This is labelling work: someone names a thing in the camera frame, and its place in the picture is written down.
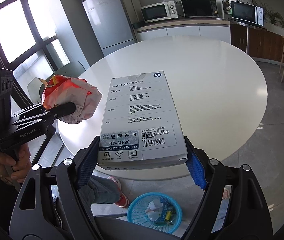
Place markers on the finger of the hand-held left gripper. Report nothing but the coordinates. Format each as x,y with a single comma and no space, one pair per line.
26,112
64,110

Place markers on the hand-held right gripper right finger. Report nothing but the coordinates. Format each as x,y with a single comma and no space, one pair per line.
194,170

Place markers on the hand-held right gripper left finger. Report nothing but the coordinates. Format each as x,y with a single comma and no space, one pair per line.
88,160

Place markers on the red white paper bag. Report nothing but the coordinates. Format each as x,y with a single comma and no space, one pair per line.
81,92

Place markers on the blue plastic basket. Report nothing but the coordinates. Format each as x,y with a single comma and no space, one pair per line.
137,210

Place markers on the white printed cardboard box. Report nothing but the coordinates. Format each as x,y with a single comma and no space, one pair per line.
142,110

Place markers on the person's left hand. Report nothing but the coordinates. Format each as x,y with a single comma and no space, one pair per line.
21,165

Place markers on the white chair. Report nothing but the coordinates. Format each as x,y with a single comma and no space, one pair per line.
34,90

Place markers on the person's left leg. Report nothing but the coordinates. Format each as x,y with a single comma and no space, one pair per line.
101,190

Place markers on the green chair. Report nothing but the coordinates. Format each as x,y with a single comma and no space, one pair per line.
71,68

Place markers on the small yellow wrapper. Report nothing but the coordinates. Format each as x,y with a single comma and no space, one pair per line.
168,215

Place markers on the crumpled white paper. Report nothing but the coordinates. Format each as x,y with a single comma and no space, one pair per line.
154,206

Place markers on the black framed window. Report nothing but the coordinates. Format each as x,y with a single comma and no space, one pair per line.
14,30

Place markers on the white round table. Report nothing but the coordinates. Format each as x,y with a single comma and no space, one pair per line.
207,80

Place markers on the silver refrigerator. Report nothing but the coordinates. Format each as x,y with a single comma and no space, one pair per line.
109,17

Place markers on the white microwave oven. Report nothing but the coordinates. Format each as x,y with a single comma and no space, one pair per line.
244,12
157,11

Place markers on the white counter cabinet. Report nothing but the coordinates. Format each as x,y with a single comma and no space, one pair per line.
182,31

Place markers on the brown wooden cabinet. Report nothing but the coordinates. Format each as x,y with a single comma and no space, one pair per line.
257,45

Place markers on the black microwave oven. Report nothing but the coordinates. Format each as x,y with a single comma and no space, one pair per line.
198,8

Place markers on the green potted plant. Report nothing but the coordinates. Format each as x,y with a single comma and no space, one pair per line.
225,3

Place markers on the row of green plants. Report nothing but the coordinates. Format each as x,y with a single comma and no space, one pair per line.
282,20

